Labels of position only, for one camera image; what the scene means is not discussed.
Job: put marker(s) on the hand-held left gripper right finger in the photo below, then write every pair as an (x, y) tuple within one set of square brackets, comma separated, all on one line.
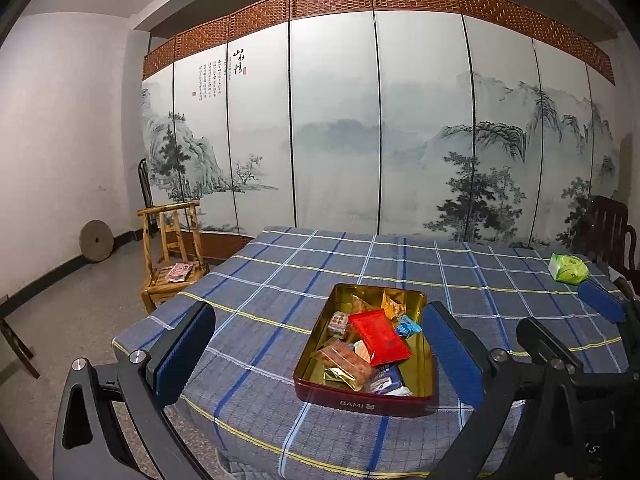
[(450, 355)]

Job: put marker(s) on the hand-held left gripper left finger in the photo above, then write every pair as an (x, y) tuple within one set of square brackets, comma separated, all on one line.
[(185, 350)]

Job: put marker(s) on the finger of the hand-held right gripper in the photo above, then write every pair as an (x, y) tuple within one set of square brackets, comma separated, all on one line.
[(600, 301), (542, 337)]

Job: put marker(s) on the small blue snack packet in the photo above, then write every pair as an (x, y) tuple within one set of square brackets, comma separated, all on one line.
[(407, 327)]

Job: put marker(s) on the navy blue snack packet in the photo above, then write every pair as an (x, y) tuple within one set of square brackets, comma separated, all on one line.
[(395, 377)]

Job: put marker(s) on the orange snack packet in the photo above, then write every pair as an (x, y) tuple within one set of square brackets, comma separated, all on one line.
[(392, 305)]

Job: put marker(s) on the pale biscuit packet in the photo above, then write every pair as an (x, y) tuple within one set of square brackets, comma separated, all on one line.
[(361, 349)]

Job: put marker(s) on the clear packet of nuts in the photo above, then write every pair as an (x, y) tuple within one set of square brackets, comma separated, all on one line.
[(361, 305)]

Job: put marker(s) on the red and gold tin box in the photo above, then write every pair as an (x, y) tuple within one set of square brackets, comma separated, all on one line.
[(360, 404)]

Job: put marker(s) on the clear packet of brown pastry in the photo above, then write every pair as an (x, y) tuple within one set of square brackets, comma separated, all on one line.
[(345, 360)]

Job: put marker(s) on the brown and red snack packet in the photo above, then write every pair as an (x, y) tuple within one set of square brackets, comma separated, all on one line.
[(339, 323)]

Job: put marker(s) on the green snack bag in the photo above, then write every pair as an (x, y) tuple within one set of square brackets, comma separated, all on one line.
[(567, 269)]

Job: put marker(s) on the bamboo chair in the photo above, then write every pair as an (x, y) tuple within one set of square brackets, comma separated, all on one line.
[(167, 280)]

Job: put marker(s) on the pink packet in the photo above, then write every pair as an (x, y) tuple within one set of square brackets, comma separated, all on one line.
[(180, 272)]

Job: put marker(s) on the dark carved wooden chair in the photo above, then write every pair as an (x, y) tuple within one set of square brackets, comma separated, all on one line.
[(607, 220)]

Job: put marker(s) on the round grey millstone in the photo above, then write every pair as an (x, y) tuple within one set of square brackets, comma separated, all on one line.
[(96, 241)]

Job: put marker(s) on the dark wooden stand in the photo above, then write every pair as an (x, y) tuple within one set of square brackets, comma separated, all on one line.
[(15, 332)]

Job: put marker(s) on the thin black chair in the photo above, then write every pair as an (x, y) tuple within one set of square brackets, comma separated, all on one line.
[(143, 180)]

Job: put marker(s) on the landscape painted folding screen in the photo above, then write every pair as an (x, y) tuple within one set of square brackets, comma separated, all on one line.
[(340, 135)]

